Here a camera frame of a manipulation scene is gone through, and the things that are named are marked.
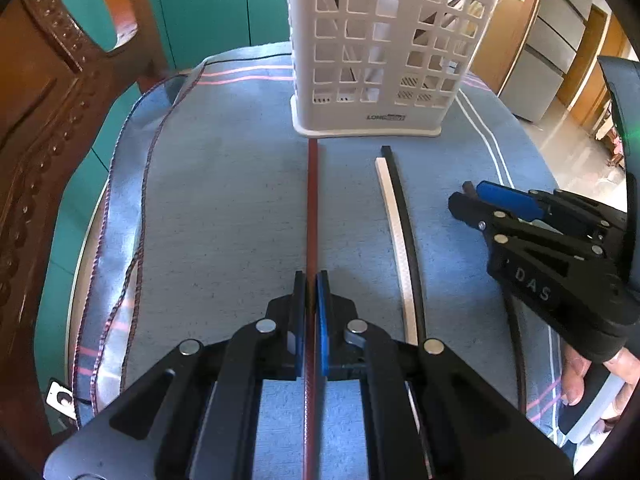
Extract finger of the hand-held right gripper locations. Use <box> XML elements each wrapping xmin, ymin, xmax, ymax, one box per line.
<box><xmin>448</xmin><ymin>191</ymin><xmax>607</xmax><ymax>257</ymax></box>
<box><xmin>475</xmin><ymin>181</ymin><xmax>626</xmax><ymax>233</ymax></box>

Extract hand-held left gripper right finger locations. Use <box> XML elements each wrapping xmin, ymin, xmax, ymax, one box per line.
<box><xmin>316</xmin><ymin>270</ymin><xmax>574</xmax><ymax>480</ymax></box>

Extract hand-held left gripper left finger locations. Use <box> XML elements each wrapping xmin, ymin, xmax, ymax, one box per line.
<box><xmin>42</xmin><ymin>271</ymin><xmax>307</xmax><ymax>480</ymax></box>

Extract red-brown chopstick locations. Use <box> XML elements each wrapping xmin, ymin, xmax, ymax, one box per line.
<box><xmin>302</xmin><ymin>139</ymin><xmax>321</xmax><ymax>480</ymax></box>

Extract white plastic utensil basket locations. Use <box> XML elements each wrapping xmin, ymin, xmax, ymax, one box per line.
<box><xmin>284</xmin><ymin>0</ymin><xmax>503</xmax><ymax>139</ymax></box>

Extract cream chopstick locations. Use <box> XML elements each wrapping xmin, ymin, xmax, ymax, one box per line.
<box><xmin>375</xmin><ymin>157</ymin><xmax>418</xmax><ymax>347</ymax></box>
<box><xmin>417</xmin><ymin>0</ymin><xmax>488</xmax><ymax>36</ymax></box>

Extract person's right hand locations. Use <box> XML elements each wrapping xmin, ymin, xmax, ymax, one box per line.
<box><xmin>560</xmin><ymin>347</ymin><xmax>631</xmax><ymax>406</ymax></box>

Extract black chopstick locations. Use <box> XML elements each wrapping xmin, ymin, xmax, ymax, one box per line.
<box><xmin>381</xmin><ymin>146</ymin><xmax>427</xmax><ymax>348</ymax></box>

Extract blue striped cloth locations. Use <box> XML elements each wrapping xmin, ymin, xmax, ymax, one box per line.
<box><xmin>67</xmin><ymin>40</ymin><xmax>576</xmax><ymax>480</ymax></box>

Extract brown wooden door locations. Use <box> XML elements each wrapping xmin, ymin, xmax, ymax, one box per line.
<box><xmin>557</xmin><ymin>2</ymin><xmax>613</xmax><ymax>121</ymax></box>

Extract silver refrigerator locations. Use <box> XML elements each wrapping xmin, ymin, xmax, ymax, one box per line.
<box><xmin>497</xmin><ymin>0</ymin><xmax>593</xmax><ymax>123</ymax></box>

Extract wood-framed glass door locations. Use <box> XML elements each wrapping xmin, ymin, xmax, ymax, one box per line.
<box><xmin>470</xmin><ymin>0</ymin><xmax>548</xmax><ymax>96</ymax></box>

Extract teal side cabinets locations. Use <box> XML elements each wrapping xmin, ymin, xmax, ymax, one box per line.
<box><xmin>32</xmin><ymin>80</ymin><xmax>166</xmax><ymax>376</ymax></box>

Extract teal base cabinets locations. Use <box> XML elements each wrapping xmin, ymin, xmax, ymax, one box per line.
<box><xmin>55</xmin><ymin>0</ymin><xmax>293</xmax><ymax>71</ymax></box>

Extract carved wooden chair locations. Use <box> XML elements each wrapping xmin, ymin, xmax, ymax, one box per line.
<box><xmin>0</xmin><ymin>0</ymin><xmax>171</xmax><ymax>461</ymax></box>

